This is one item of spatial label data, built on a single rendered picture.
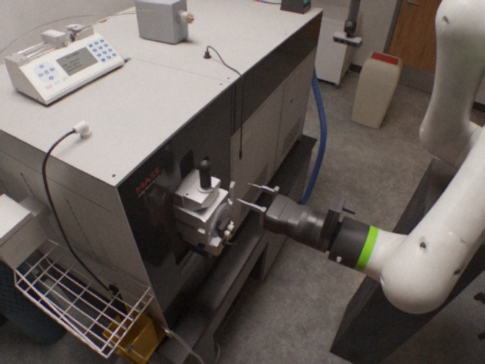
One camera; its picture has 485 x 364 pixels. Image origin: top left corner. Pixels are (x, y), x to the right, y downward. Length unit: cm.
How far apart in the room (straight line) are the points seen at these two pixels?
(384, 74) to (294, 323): 225
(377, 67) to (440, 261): 278
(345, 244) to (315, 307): 144
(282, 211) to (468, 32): 46
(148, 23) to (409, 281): 94
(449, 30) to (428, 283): 42
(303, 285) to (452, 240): 164
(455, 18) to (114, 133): 65
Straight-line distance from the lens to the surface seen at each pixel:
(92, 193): 64
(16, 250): 90
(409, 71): 454
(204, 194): 72
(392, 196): 280
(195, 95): 76
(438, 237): 52
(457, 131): 92
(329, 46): 386
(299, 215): 65
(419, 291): 51
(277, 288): 206
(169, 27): 103
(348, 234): 63
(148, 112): 72
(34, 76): 86
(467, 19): 65
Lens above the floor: 182
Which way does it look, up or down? 44 degrees down
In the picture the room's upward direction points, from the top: 3 degrees clockwise
